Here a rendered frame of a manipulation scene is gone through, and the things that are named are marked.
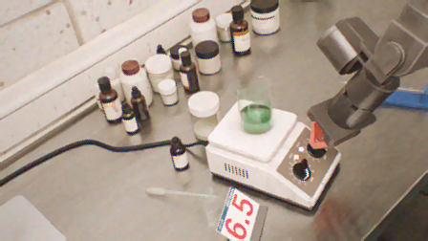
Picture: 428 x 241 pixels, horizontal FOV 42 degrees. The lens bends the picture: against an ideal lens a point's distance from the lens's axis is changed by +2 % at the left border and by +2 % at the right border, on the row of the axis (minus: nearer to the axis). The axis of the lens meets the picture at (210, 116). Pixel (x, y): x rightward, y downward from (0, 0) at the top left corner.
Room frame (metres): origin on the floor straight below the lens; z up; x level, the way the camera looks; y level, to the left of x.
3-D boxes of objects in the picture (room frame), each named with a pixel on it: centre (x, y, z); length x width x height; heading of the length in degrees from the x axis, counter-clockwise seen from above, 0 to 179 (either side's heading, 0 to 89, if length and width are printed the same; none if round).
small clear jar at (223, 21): (1.13, -0.07, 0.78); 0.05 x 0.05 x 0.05
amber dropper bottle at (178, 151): (0.72, 0.07, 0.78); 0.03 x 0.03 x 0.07
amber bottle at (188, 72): (0.95, 0.03, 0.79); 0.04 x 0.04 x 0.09
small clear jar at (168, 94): (0.92, 0.08, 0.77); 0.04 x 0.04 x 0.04
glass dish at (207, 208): (0.61, 0.03, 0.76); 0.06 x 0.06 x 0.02
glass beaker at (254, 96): (0.70, -0.08, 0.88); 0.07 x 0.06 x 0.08; 135
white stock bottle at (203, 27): (1.08, -0.02, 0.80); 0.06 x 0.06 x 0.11
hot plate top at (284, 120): (0.69, -0.07, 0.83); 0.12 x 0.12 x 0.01; 52
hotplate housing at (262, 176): (0.68, -0.09, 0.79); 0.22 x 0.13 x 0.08; 52
